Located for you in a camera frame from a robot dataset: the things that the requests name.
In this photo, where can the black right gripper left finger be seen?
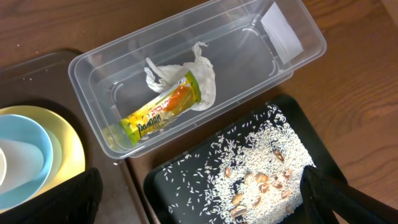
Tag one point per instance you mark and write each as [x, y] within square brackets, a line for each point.
[74, 201]

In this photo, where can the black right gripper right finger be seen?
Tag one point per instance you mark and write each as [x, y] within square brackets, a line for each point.
[324, 196]

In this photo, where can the yellow plate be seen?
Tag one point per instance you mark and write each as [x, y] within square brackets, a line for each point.
[68, 152]

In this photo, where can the white cup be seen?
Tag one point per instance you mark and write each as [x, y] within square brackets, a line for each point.
[20, 163]

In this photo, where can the rice pile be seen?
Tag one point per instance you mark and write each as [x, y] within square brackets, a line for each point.
[261, 161]

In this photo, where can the light blue small plate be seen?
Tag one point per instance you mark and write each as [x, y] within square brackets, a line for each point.
[23, 129]

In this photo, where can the green orange snack wrapper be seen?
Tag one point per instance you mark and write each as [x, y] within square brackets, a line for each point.
[163, 109]

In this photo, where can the white napkin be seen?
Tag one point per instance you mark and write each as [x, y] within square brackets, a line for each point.
[161, 78]

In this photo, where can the black waste tray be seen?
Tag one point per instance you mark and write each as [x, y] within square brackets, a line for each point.
[186, 186]

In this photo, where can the dark brown serving tray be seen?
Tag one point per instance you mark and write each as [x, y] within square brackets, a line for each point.
[44, 82]

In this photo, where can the clear plastic bin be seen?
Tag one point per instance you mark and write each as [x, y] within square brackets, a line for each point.
[252, 45]

